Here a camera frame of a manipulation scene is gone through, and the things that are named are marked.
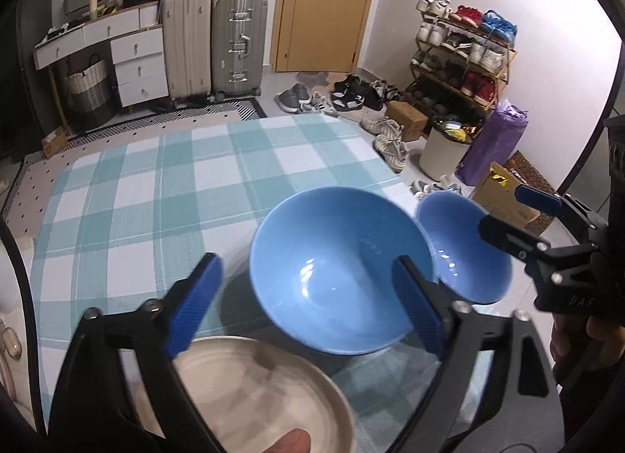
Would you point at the woven laundry basket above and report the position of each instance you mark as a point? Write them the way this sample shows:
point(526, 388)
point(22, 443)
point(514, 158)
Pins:
point(90, 87)

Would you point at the person's left hand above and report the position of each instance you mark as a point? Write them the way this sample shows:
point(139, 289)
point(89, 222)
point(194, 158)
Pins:
point(290, 442)

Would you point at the black cabinet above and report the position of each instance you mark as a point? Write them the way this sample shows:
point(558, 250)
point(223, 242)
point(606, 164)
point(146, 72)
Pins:
point(34, 92)

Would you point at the beige suitcase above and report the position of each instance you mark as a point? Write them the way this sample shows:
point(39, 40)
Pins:
point(188, 48)

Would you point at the grey door mat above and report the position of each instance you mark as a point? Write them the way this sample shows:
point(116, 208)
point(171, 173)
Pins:
point(312, 77)

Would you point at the plain cardboard box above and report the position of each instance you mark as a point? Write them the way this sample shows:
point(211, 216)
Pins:
point(405, 121)

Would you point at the large blue bowl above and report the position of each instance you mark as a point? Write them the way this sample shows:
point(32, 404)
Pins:
point(332, 248)

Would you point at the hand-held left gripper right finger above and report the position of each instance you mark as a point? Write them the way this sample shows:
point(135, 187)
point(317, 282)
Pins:
point(420, 306)

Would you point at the cream bottle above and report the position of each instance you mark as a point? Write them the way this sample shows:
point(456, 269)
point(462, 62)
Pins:
point(93, 6)

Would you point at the white trash bin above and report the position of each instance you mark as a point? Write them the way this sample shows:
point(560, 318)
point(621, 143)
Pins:
point(442, 155)

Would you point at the white drawer dresser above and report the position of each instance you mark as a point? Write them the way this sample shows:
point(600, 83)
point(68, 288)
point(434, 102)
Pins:
point(136, 50)

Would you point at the small blue bowl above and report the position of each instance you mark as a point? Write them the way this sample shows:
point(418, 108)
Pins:
point(454, 238)

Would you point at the large cream ridged plate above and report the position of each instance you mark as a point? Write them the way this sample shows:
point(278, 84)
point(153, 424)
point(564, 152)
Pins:
point(254, 394)

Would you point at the small cardboard box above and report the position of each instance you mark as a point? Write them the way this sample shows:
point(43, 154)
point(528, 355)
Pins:
point(54, 143)

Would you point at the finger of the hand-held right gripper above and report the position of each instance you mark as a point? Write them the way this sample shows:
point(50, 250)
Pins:
point(537, 199)
point(508, 236)

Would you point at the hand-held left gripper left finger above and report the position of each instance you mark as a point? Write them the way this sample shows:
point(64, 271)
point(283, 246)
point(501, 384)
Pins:
point(195, 306)

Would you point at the scattered pile of shoes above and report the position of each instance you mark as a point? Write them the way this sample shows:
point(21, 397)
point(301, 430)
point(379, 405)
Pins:
point(351, 96)

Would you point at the rows of assorted sneakers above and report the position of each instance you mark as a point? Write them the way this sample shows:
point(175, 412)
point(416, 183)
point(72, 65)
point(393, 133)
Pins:
point(464, 43)

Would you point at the wooden shoe rack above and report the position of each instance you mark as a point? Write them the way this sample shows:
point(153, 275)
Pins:
point(508, 72)

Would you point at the silver suitcase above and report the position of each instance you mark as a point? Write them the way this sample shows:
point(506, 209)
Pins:
point(239, 43)

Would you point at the cardboard box black tape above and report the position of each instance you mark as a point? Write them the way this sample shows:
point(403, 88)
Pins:
point(503, 204)

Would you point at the person's right hand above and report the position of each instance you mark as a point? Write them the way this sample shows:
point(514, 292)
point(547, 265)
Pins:
point(605, 336)

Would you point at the small beige container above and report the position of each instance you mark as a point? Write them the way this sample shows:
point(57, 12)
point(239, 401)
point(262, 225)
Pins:
point(10, 340)

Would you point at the teal checked tablecloth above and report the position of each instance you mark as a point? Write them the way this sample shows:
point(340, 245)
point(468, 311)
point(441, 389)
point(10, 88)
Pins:
point(146, 199)

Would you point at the purple bag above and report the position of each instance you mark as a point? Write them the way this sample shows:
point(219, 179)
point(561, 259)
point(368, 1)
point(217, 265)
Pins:
point(493, 145)

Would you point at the wooden door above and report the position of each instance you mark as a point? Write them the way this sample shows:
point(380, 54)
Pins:
point(327, 13)

